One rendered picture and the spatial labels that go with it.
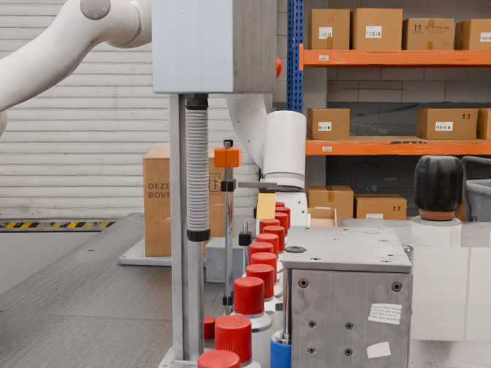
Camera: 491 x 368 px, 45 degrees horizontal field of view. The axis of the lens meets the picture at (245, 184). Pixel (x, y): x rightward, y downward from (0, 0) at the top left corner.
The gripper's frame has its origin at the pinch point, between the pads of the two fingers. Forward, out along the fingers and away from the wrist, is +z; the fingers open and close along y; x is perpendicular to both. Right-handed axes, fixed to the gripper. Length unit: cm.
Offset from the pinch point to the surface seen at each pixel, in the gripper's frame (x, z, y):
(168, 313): 6.5, 9.8, -23.7
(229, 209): -20.1, -8.5, -7.8
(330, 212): 98, -26, 11
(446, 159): -16.2, -18.6, 28.6
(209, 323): -5.4, 10.8, -12.8
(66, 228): 397, -51, -222
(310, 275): -65, 4, 7
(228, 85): -43.0, -21.9, -5.1
